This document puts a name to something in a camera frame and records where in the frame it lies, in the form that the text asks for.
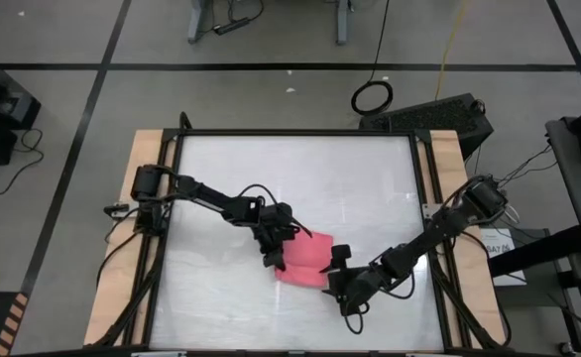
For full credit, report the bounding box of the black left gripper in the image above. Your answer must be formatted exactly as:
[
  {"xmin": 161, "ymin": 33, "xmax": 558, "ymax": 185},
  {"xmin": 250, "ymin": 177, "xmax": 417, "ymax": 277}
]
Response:
[{"xmin": 254, "ymin": 200, "xmax": 315, "ymax": 272}]

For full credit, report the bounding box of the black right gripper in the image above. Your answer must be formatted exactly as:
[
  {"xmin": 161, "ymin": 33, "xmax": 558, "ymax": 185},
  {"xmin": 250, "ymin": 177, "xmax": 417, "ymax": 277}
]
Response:
[{"xmin": 318, "ymin": 243, "xmax": 389, "ymax": 317}]

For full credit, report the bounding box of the black desk base bar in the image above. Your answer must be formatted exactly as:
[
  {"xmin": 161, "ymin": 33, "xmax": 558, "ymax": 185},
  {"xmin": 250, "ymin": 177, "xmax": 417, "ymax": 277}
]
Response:
[{"xmin": 488, "ymin": 225, "xmax": 581, "ymax": 279}]

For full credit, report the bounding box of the black aluminium table frame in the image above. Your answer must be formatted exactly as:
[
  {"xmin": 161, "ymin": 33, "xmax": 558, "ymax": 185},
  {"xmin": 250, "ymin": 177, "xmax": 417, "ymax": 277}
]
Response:
[{"xmin": 91, "ymin": 127, "xmax": 513, "ymax": 354}]

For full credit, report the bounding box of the white printed paper sheet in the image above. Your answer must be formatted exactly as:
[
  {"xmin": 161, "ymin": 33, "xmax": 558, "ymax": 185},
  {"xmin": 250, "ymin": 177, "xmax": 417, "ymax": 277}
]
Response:
[{"xmin": 478, "ymin": 226, "xmax": 527, "ymax": 288}]

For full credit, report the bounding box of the grey desk leg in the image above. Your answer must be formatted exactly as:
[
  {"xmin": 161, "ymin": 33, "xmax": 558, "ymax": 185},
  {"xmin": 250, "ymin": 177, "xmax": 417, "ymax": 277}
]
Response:
[
  {"xmin": 186, "ymin": 0, "xmax": 210, "ymax": 45},
  {"xmin": 334, "ymin": 0, "xmax": 354, "ymax": 46}
]

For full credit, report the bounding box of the wooden side board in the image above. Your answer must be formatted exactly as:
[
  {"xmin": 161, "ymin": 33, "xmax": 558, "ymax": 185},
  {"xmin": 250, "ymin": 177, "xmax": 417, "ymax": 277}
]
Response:
[
  {"xmin": 82, "ymin": 129, "xmax": 177, "ymax": 347},
  {"xmin": 416, "ymin": 129, "xmax": 508, "ymax": 347}
]

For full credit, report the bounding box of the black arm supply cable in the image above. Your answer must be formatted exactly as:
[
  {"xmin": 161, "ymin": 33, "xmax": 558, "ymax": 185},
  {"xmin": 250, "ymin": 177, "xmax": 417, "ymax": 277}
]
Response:
[{"xmin": 95, "ymin": 228, "xmax": 142, "ymax": 290}]

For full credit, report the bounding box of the coiled black floor cable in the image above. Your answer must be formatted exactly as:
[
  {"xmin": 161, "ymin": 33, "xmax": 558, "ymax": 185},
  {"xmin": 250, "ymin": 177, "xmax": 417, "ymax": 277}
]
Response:
[{"xmin": 350, "ymin": 0, "xmax": 395, "ymax": 118}]

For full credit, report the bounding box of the thin black floor cable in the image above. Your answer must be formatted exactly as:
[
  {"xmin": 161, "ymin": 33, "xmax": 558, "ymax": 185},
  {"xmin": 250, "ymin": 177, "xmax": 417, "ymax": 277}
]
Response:
[{"xmin": 0, "ymin": 128, "xmax": 45, "ymax": 196}]

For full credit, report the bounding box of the pink cloth towel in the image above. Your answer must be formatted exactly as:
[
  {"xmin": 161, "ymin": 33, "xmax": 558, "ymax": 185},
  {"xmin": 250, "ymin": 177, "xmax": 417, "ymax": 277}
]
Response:
[{"xmin": 274, "ymin": 229, "xmax": 336, "ymax": 289}]

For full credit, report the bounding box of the yellow floor cable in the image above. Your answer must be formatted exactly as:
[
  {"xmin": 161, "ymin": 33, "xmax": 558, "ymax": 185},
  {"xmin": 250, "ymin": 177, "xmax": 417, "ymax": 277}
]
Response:
[{"xmin": 433, "ymin": 0, "xmax": 470, "ymax": 100}]

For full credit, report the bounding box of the black power strip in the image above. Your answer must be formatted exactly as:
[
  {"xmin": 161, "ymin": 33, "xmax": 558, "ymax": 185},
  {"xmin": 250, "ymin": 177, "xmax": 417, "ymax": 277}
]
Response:
[{"xmin": 213, "ymin": 17, "xmax": 251, "ymax": 36}]

